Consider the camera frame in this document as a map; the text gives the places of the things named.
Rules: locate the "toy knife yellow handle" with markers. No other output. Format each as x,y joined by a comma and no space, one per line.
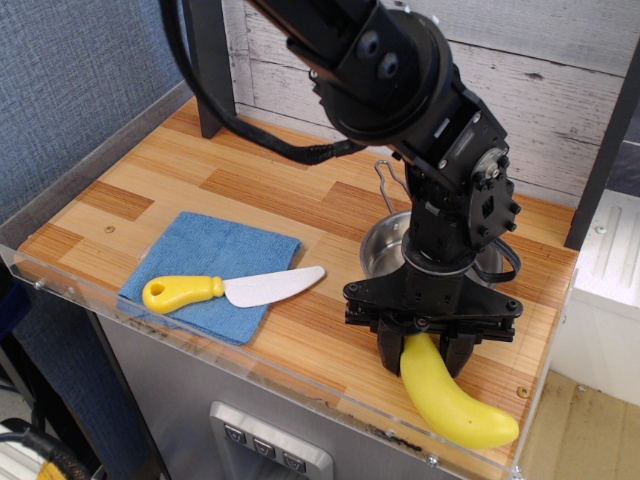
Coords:
167,294

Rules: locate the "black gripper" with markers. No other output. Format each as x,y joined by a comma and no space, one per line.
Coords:
397,301

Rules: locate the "blue folded cloth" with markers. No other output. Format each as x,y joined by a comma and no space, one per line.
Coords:
196,244

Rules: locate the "small stainless steel pan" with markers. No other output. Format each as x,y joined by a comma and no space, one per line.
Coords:
381,248

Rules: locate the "yellow tape wrapped object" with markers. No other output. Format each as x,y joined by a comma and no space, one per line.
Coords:
50,471

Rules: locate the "silver button control panel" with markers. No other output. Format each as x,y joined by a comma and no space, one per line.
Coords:
247,444

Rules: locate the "yellow plastic toy banana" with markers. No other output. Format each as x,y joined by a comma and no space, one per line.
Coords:
450,412

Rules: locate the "white ribbed box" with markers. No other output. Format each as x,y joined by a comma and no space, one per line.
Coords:
597,343

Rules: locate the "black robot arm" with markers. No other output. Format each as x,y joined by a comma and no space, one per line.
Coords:
387,77

